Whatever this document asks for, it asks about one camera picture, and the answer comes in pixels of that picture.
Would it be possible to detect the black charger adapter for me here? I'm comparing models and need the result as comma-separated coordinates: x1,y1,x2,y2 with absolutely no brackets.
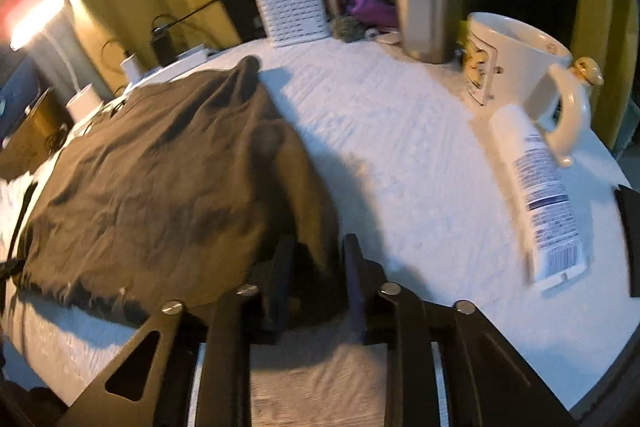
150,25,178,67

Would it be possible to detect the brown cardboard box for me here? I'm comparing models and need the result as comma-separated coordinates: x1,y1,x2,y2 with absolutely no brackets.
0,88,74,181

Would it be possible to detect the white lotion tube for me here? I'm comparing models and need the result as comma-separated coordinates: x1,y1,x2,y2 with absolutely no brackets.
488,104,587,291

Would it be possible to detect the purple cloth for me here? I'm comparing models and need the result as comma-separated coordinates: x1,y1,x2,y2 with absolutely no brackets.
346,0,398,27

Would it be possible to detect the white power strip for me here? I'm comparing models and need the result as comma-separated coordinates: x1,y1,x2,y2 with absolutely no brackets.
168,44,218,69

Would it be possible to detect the white charger adapter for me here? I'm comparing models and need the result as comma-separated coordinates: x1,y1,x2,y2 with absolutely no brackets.
120,50,144,84

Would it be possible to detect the white bed cover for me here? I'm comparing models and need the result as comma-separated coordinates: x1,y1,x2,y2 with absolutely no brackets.
2,39,639,426

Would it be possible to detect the dark brown sweatshirt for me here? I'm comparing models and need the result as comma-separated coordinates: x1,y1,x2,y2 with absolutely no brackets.
13,55,346,325

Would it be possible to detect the cream ceramic mug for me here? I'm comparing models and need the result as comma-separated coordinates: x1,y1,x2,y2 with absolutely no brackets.
462,12,604,168

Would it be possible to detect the white desk lamp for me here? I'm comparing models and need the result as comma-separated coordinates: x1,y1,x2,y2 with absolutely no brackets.
10,0,104,126

